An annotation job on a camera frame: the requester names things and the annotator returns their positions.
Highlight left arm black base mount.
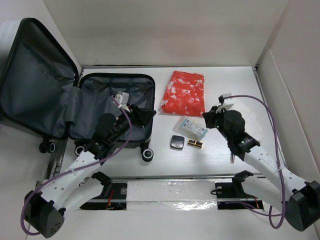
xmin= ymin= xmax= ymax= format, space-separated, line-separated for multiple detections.
xmin=80 ymin=182 xmax=128 ymax=211

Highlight black makeup stick clear caps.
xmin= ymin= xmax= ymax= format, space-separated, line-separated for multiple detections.
xmin=230 ymin=153 xmax=235 ymax=164

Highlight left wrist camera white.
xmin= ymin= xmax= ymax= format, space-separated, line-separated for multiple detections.
xmin=114 ymin=91 xmax=129 ymax=106

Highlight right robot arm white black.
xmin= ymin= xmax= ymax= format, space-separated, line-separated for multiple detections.
xmin=203 ymin=106 xmax=320 ymax=232

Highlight orange white patterned garment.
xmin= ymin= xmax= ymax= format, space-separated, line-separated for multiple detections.
xmin=159 ymin=70 xmax=205 ymax=117

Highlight white blue tissue pack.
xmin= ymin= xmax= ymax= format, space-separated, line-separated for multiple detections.
xmin=172 ymin=116 xmax=208 ymax=141

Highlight white cloth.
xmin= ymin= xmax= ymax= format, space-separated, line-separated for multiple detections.
xmin=230 ymin=100 xmax=264 ymax=143

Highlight black white space-print suitcase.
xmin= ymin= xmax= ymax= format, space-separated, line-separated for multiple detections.
xmin=0 ymin=17 xmax=156 ymax=155

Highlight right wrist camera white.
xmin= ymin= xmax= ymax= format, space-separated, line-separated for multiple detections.
xmin=218 ymin=93 xmax=232 ymax=105

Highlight aluminium front rail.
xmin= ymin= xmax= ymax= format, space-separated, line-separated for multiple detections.
xmin=49 ymin=173 xmax=292 ymax=182

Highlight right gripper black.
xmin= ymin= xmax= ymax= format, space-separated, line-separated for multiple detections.
xmin=202 ymin=105 xmax=232 ymax=142

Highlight black square compact case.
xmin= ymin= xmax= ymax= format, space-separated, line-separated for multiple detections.
xmin=170 ymin=135 xmax=185 ymax=151

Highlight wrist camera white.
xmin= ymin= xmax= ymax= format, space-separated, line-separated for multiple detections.
xmin=114 ymin=91 xmax=129 ymax=106
xmin=218 ymin=93 xmax=232 ymax=105

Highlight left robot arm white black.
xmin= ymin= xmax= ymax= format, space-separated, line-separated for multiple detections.
xmin=20 ymin=104 xmax=156 ymax=239

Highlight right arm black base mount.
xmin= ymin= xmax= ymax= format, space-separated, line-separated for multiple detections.
xmin=210 ymin=182 xmax=264 ymax=211

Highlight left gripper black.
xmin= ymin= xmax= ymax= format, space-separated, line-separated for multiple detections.
xmin=110 ymin=103 xmax=155 ymax=144

